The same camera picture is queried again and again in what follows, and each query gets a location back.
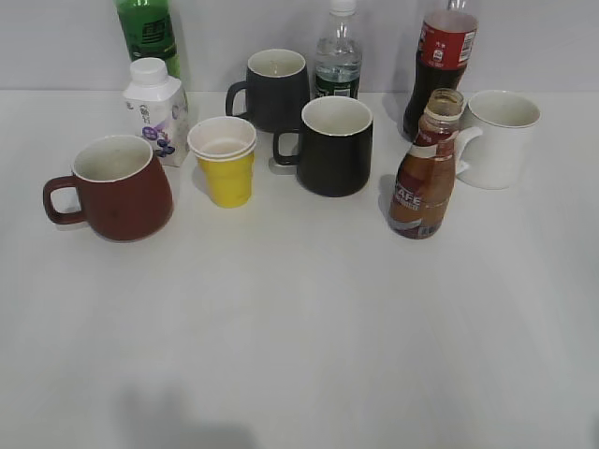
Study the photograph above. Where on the brown coffee drink bottle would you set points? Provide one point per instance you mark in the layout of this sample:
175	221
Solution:
426	175

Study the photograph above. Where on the cola bottle red label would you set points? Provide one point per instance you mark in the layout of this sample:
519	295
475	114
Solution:
446	39

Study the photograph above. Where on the white yogurt drink carton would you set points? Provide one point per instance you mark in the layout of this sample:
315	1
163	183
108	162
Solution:
157	108

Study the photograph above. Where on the yellow paper cup stack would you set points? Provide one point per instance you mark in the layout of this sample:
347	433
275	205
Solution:
225	150

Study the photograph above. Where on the dark red ceramic mug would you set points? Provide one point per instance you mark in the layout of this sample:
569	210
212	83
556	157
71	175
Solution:
123	191

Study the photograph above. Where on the black ceramic mug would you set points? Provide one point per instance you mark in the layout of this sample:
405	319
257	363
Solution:
335	146

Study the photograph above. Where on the dark grey ceramic mug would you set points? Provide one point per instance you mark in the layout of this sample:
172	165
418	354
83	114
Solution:
276	90

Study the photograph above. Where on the white ceramic mug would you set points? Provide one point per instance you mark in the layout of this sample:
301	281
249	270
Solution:
496	130

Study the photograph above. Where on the clear water bottle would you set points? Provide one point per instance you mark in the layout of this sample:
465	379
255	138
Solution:
338	54

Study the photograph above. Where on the green soda bottle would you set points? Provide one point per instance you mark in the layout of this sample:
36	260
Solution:
148	31

